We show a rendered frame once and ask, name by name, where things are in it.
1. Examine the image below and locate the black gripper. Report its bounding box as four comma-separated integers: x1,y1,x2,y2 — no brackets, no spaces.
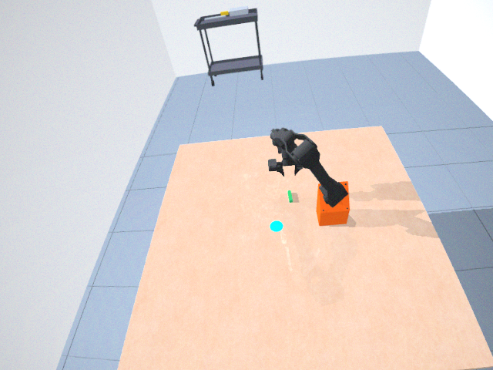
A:
268,153,304,177

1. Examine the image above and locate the cyan circle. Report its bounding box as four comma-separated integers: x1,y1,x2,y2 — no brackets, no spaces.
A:
270,221,283,232

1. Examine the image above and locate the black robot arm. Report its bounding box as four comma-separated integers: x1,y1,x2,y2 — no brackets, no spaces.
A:
270,128,348,208

